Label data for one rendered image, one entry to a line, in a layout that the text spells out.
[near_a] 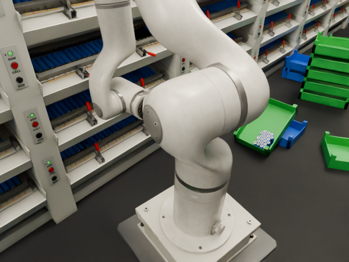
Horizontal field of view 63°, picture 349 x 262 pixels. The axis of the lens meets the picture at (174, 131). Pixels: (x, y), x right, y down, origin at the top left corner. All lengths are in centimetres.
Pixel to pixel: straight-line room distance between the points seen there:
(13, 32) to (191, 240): 70
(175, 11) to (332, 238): 105
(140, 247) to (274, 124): 107
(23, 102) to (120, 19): 38
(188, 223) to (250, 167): 82
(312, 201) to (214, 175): 89
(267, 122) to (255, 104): 115
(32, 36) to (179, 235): 66
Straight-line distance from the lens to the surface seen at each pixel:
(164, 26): 51
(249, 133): 161
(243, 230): 78
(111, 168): 136
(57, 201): 121
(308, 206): 137
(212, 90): 45
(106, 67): 78
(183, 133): 42
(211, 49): 52
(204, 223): 68
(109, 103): 80
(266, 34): 212
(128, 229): 85
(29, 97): 95
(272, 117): 166
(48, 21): 95
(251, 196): 133
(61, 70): 102
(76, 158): 123
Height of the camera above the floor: 97
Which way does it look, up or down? 36 degrees down
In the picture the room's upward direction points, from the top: straight up
